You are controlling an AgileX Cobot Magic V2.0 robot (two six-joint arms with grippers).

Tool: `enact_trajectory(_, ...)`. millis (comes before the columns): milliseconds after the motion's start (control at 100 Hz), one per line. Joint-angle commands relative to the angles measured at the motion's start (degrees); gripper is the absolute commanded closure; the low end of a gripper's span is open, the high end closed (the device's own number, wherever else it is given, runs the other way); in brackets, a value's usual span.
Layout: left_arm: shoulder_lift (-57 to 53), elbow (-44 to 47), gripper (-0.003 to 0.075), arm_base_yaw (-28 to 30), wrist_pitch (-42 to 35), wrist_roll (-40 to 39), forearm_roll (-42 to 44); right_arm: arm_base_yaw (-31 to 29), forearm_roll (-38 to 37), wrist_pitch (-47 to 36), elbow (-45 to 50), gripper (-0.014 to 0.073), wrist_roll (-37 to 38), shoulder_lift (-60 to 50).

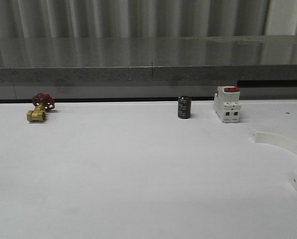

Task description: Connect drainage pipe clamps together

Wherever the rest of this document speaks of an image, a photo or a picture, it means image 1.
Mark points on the white half pipe clamp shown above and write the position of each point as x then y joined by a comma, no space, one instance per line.
280,141

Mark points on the black cylindrical capacitor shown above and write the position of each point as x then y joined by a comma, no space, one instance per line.
184,107

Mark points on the brass valve red handwheel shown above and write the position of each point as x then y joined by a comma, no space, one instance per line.
43,103

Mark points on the grey stone countertop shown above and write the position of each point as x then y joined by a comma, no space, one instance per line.
80,69

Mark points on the white circuit breaker red switch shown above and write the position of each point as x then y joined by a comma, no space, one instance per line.
226,104

